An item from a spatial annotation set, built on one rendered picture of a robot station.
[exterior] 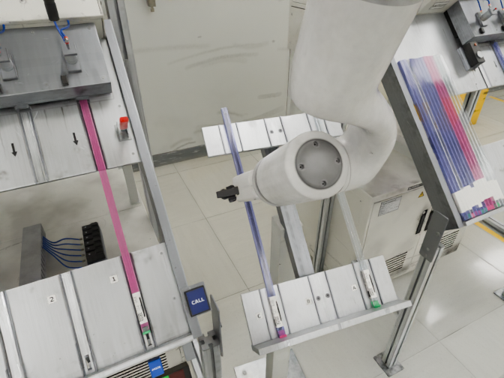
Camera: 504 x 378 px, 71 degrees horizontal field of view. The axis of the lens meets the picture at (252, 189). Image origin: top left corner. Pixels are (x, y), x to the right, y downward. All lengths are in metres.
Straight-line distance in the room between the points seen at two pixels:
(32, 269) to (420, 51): 1.30
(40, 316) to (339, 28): 0.68
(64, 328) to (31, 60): 0.51
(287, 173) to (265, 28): 2.37
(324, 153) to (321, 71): 0.13
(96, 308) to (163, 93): 1.98
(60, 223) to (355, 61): 1.14
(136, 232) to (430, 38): 1.14
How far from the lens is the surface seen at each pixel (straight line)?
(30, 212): 1.43
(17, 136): 0.84
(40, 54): 0.84
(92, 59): 0.82
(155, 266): 0.77
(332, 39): 0.32
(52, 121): 0.84
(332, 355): 1.62
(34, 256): 1.16
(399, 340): 1.49
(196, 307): 0.74
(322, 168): 0.43
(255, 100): 2.85
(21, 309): 0.79
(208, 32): 2.58
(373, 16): 0.31
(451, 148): 1.21
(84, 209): 1.35
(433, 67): 1.30
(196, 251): 1.98
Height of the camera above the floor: 1.37
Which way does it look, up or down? 34 degrees down
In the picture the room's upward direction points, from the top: straight up
